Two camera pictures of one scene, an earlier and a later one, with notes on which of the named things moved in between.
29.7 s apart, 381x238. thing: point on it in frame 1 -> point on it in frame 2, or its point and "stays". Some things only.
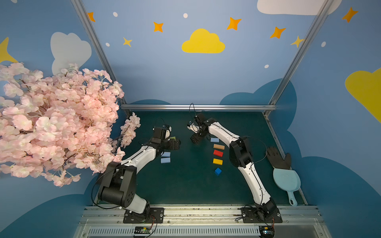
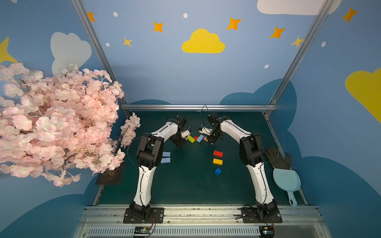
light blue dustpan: [288, 180] stays
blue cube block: [218, 171] stays
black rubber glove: [276, 158] stays
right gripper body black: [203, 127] -> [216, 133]
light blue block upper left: [166, 154] stays
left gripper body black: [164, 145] -> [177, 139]
